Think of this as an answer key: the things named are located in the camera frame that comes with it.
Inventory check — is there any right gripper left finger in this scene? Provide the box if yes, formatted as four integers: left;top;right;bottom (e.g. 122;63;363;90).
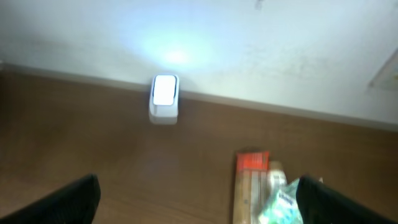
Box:
1;174;101;224

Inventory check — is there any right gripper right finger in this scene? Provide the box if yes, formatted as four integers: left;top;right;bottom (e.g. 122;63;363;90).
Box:
296;175;395;224

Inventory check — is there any teal wet wipes pack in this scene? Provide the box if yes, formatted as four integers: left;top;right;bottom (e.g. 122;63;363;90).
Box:
258;179;303;224

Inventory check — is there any white bamboo print tube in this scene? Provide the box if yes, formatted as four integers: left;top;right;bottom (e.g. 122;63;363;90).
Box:
266;161;287;205

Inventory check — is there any orange spaghetti packet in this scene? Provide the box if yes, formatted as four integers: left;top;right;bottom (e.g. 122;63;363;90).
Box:
233;151;269;224

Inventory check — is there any white barcode scanner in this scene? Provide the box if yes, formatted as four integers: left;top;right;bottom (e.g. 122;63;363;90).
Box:
149;74;180;125

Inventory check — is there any beige wall control panel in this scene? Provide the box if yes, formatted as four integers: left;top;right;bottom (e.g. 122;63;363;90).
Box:
369;50;397;91

